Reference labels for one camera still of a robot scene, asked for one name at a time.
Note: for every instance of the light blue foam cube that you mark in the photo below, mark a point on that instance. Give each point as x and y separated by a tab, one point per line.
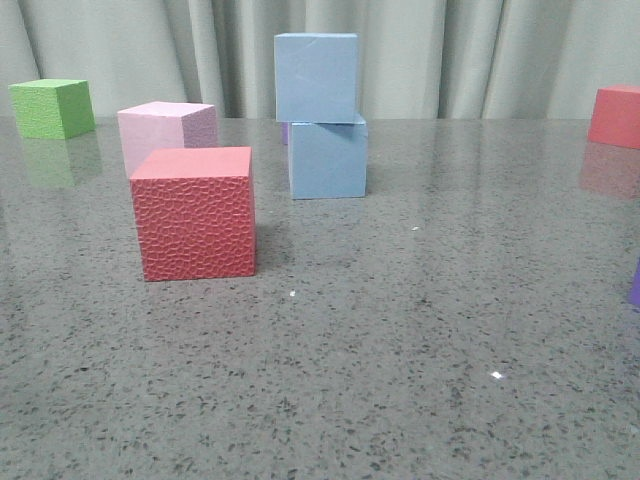
316	76

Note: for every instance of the purple foam cube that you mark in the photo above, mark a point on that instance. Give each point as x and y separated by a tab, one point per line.
285	133

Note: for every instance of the red textured foam cube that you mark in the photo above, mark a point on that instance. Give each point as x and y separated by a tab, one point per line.
195	213

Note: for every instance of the pink foam cube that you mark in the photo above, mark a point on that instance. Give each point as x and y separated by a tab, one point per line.
158	124

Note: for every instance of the grey curtain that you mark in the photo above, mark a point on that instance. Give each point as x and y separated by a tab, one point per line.
418	59

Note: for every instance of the green foam cube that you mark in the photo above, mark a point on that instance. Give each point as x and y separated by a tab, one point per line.
52	108

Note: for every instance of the red foam cube right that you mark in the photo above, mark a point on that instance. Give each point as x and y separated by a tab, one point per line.
615	117

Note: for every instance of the purple foam cube right edge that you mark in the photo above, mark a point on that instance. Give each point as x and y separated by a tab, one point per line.
634	292

